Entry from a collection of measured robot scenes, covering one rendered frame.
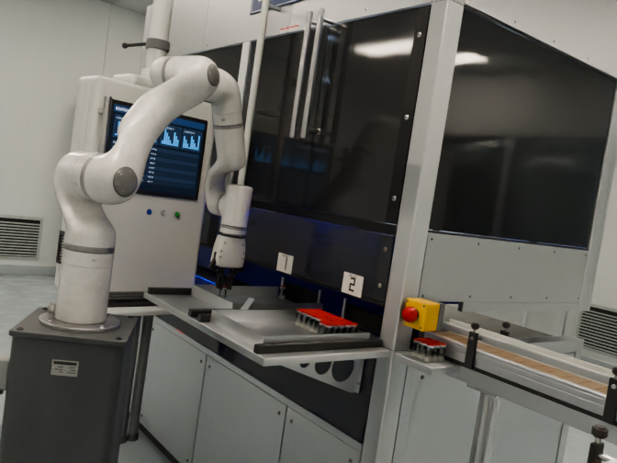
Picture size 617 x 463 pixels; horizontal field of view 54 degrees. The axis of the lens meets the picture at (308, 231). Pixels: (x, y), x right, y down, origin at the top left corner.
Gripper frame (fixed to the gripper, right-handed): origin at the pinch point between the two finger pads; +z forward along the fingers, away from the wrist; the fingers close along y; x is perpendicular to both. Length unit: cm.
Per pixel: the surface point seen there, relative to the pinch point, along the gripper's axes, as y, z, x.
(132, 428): -1, 71, -54
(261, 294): -20.1, 4.8, -7.8
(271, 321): -1.2, 5.6, 27.1
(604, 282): -479, -1, -111
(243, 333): 17.9, 4.6, 43.0
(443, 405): -45, 22, 58
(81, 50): -81, -146, -499
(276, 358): 17, 6, 57
